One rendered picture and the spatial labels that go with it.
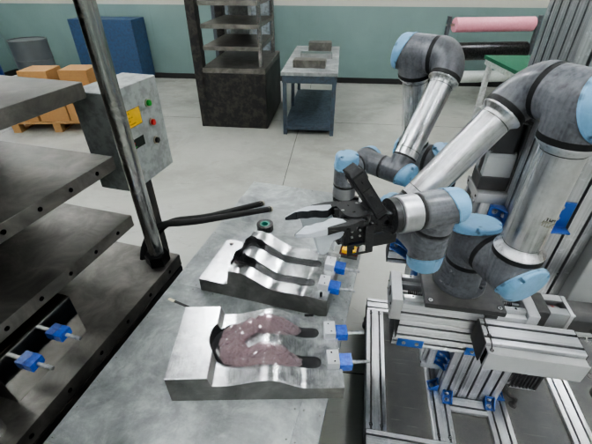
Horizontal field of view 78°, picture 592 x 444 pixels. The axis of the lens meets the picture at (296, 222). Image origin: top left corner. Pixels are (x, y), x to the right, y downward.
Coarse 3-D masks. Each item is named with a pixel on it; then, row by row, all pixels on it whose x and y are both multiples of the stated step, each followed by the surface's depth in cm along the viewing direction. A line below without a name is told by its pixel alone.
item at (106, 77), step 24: (72, 0) 101; (96, 24) 104; (96, 48) 107; (96, 72) 111; (120, 96) 117; (120, 120) 120; (120, 144) 124; (144, 192) 137; (144, 216) 141; (144, 240) 150
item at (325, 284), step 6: (324, 276) 132; (318, 282) 129; (324, 282) 129; (330, 282) 131; (336, 282) 131; (318, 288) 130; (324, 288) 129; (330, 288) 129; (336, 288) 128; (342, 288) 130; (336, 294) 130
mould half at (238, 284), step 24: (264, 240) 147; (216, 264) 145; (240, 264) 134; (264, 264) 138; (288, 264) 142; (216, 288) 139; (240, 288) 135; (264, 288) 131; (288, 288) 131; (312, 288) 130; (312, 312) 131
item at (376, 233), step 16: (336, 208) 68; (352, 208) 67; (368, 208) 67; (400, 208) 68; (368, 224) 67; (384, 224) 70; (400, 224) 68; (336, 240) 72; (352, 240) 68; (368, 240) 67; (384, 240) 71
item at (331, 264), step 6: (330, 258) 140; (336, 258) 140; (330, 264) 137; (336, 264) 139; (342, 264) 139; (330, 270) 138; (336, 270) 138; (342, 270) 137; (348, 270) 138; (354, 270) 137
